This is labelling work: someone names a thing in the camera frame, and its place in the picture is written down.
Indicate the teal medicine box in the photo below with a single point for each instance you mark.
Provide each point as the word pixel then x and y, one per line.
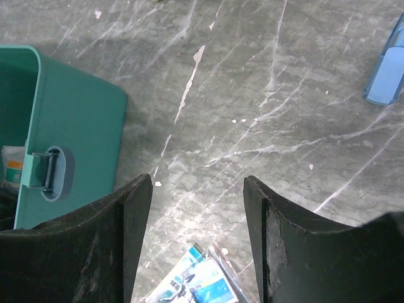
pixel 70 125

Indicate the white blue gauze packet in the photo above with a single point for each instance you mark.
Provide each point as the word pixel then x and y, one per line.
pixel 13 158

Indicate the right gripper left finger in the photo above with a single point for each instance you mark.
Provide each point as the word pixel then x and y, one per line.
pixel 88 255

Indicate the cotton swab packet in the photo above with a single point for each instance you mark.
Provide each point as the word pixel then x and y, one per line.
pixel 201 276

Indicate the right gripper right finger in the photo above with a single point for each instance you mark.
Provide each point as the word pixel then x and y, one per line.
pixel 300 256

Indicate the blue plastic vial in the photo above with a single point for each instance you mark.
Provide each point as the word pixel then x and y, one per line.
pixel 386 80

